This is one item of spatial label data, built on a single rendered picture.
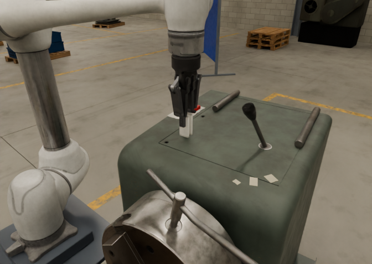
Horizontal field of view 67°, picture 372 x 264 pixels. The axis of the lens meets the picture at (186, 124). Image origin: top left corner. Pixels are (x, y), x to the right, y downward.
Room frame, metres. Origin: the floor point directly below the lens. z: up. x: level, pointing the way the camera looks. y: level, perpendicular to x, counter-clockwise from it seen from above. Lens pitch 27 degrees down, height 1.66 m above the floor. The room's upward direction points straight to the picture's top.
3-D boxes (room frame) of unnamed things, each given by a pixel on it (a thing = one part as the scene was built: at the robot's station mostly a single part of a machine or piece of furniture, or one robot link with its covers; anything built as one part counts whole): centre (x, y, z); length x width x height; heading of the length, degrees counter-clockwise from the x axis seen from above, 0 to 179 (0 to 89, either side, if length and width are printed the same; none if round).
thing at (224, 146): (0.77, -0.16, 1.06); 0.59 x 0.48 x 0.39; 147
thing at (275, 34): (8.42, -2.42, 0.22); 1.25 x 0.86 x 0.44; 142
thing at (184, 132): (0.70, 0.00, 1.30); 0.03 x 0.01 x 0.07; 57
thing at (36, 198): (0.77, 0.54, 0.97); 0.18 x 0.16 x 0.22; 171
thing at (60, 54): (6.85, 3.60, 0.39); 1.20 x 0.80 x 0.79; 147
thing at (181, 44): (0.71, 0.00, 1.53); 0.09 x 0.09 x 0.06
